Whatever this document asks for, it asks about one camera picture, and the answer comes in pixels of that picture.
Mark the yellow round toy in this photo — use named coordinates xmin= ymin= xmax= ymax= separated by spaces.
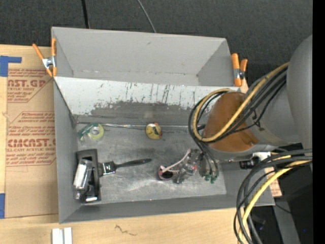
xmin=145 ymin=122 xmax=163 ymax=140

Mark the green tape roll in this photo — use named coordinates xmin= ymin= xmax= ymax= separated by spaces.
xmin=77 ymin=123 xmax=105 ymax=142

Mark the clear glass jar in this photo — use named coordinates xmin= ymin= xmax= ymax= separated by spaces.
xmin=72 ymin=160 xmax=93 ymax=200

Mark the brown cardboard board, red print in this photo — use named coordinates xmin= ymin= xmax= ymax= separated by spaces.
xmin=0 ymin=44 xmax=60 ymax=220

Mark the black cylinder on white bracket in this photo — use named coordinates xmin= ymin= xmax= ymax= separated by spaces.
xmin=239 ymin=151 xmax=271 ymax=169

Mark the black rectangular frame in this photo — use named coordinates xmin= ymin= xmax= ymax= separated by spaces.
xmin=75 ymin=148 xmax=103 ymax=204

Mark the grey metal bin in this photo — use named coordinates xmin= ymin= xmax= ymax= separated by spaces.
xmin=50 ymin=26 xmax=276 ymax=224

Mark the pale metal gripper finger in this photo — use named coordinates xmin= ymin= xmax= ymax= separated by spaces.
xmin=174 ymin=168 xmax=190 ymax=184
xmin=162 ymin=149 xmax=191 ymax=174

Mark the black paintbrush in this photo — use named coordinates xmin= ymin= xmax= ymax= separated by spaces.
xmin=101 ymin=158 xmax=153 ymax=176

